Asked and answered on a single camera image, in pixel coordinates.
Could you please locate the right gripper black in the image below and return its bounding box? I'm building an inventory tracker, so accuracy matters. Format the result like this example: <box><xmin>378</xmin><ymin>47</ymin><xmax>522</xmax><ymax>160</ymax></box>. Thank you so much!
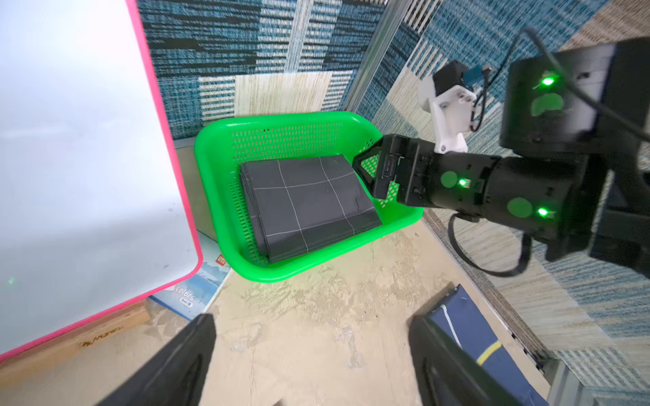
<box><xmin>352</xmin><ymin>135</ymin><xmax>500</xmax><ymax>213</ymax></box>

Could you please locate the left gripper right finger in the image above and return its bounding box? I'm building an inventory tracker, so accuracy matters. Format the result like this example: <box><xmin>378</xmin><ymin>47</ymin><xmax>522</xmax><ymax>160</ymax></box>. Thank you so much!
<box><xmin>408</xmin><ymin>316</ymin><xmax>519</xmax><ymax>405</ymax></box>

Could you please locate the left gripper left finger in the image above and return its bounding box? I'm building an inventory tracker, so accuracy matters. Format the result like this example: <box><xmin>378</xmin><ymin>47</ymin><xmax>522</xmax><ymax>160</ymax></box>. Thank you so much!
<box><xmin>99</xmin><ymin>314</ymin><xmax>217</xmax><ymax>405</ymax></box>

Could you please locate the dark checked pillowcase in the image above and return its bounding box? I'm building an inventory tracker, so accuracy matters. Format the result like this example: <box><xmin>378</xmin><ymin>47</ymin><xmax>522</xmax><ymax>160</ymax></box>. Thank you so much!
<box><xmin>240</xmin><ymin>155</ymin><xmax>382</xmax><ymax>263</ymax></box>

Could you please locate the green plastic basket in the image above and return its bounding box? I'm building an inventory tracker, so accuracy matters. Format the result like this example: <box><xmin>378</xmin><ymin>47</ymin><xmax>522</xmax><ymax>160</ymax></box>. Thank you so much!
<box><xmin>195</xmin><ymin>112</ymin><xmax>423</xmax><ymax>283</ymax></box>

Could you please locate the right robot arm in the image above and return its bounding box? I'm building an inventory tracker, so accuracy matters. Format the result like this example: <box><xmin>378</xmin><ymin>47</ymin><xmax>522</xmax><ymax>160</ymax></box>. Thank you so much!
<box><xmin>352</xmin><ymin>28</ymin><xmax>649</xmax><ymax>277</ymax></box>

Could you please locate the navy blue folded pillowcase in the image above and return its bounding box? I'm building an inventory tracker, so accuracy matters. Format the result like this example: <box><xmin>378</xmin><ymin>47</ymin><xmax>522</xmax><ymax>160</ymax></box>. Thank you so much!
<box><xmin>428</xmin><ymin>285</ymin><xmax>548</xmax><ymax>405</ymax></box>

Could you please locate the wooden whiteboard stand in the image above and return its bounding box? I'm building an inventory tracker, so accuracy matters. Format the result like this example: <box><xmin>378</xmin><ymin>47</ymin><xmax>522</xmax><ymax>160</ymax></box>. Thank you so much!
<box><xmin>1</xmin><ymin>300</ymin><xmax>151</xmax><ymax>389</ymax></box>

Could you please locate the pink framed whiteboard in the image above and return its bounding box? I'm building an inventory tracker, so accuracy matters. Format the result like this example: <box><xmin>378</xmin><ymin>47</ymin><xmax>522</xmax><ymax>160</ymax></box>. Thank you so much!
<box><xmin>1</xmin><ymin>1</ymin><xmax>203</xmax><ymax>360</ymax></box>

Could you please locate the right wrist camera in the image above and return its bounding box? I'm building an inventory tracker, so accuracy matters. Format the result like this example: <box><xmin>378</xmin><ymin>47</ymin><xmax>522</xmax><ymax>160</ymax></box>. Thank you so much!
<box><xmin>418</xmin><ymin>60</ymin><xmax>492</xmax><ymax>154</ymax></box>

